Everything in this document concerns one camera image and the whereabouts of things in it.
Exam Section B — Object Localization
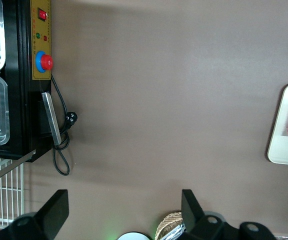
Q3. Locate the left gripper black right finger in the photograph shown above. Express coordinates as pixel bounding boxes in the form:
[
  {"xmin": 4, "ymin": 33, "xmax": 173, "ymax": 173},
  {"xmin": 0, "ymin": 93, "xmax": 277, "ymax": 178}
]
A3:
[{"xmin": 181, "ymin": 189, "xmax": 278, "ymax": 240}]

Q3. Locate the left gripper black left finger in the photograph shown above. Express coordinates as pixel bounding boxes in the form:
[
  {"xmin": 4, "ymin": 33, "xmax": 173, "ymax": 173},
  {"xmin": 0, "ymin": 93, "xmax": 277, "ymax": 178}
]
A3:
[{"xmin": 0, "ymin": 189, "xmax": 70, "ymax": 240}]

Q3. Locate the aluminium foil tray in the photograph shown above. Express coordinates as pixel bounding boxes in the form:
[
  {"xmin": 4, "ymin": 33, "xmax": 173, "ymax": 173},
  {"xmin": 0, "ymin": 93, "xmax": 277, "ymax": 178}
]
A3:
[{"xmin": 162, "ymin": 223, "xmax": 186, "ymax": 240}]

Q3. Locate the cream plastic tray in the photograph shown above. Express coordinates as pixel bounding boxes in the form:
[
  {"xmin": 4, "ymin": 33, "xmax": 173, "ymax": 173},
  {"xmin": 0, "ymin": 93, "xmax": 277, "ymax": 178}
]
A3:
[{"xmin": 267, "ymin": 82, "xmax": 288, "ymax": 167}]

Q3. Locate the light wicker basket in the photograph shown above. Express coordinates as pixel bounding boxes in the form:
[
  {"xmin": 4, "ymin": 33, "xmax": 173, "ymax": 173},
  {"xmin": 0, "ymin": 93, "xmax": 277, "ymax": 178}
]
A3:
[{"xmin": 154, "ymin": 211, "xmax": 185, "ymax": 240}]

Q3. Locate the grey machine lever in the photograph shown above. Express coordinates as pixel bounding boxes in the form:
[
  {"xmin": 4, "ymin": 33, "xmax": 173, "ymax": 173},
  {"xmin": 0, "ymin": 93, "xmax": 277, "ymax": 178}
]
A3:
[{"xmin": 0, "ymin": 149, "xmax": 37, "ymax": 189}]

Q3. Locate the silver metal bar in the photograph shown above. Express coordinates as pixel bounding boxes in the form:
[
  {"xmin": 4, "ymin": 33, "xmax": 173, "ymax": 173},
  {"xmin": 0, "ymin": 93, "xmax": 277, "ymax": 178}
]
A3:
[{"xmin": 41, "ymin": 91, "xmax": 62, "ymax": 146}]

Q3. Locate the black sealing machine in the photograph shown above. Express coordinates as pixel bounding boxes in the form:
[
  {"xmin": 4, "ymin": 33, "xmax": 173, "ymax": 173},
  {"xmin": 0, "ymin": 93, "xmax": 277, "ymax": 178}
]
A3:
[{"xmin": 0, "ymin": 0, "xmax": 54, "ymax": 163}]

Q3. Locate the red emergency stop button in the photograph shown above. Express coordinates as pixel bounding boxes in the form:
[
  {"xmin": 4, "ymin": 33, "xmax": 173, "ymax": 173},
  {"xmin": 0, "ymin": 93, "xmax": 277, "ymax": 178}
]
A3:
[{"xmin": 34, "ymin": 50, "xmax": 54, "ymax": 74}]

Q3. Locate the black power cable with plug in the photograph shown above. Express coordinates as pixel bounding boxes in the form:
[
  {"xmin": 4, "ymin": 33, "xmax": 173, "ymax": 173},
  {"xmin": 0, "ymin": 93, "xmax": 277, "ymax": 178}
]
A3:
[{"xmin": 50, "ymin": 73, "xmax": 79, "ymax": 176}]

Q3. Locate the red rocker switch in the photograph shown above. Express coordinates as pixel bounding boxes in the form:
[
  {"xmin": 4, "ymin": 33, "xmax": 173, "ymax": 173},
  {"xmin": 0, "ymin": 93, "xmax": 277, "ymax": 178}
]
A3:
[{"xmin": 38, "ymin": 8, "xmax": 48, "ymax": 22}]

